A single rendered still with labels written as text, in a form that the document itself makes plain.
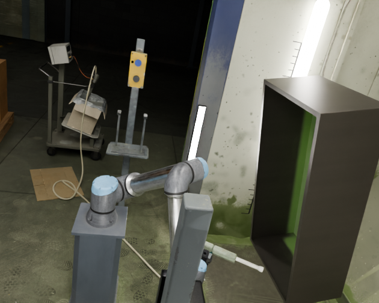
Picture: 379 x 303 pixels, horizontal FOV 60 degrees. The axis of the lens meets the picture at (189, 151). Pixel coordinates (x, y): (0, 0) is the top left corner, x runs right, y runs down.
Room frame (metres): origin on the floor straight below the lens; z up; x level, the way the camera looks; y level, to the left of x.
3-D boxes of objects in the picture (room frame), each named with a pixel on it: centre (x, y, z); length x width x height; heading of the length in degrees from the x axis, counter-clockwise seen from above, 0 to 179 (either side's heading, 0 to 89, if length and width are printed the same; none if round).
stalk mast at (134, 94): (2.57, 0.52, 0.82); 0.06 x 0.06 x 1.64; 11
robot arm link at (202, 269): (1.40, -0.17, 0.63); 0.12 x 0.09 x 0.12; 142
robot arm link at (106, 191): (1.69, 0.45, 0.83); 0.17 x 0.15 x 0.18; 142
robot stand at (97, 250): (1.68, 0.45, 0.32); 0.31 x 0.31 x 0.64; 11
